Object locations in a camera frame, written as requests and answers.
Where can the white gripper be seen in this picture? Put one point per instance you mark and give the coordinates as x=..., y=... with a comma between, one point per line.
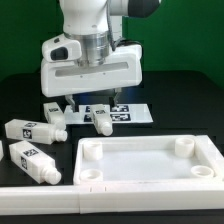
x=62, y=75

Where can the white desk top tray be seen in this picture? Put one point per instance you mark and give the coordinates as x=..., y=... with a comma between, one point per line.
x=146, y=159

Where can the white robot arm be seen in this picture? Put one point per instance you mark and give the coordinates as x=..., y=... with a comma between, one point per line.
x=86, y=57

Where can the white marker sheet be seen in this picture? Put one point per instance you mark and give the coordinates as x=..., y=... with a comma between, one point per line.
x=123, y=113

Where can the white front fence bar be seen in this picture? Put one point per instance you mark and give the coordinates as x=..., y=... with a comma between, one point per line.
x=112, y=198

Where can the white block left edge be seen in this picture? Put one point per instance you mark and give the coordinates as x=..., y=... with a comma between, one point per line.
x=1, y=151

